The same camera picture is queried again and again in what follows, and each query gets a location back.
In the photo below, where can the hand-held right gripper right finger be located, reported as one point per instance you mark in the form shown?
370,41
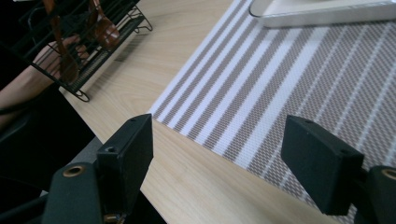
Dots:
323,165

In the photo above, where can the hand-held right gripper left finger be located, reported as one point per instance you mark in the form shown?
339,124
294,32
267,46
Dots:
126,161

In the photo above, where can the striped woven placemat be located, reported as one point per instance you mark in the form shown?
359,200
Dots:
264,93

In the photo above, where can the dark wooden spoon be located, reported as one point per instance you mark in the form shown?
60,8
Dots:
107,34
67,67

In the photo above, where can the white square plate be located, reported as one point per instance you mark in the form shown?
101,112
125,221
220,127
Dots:
311,19

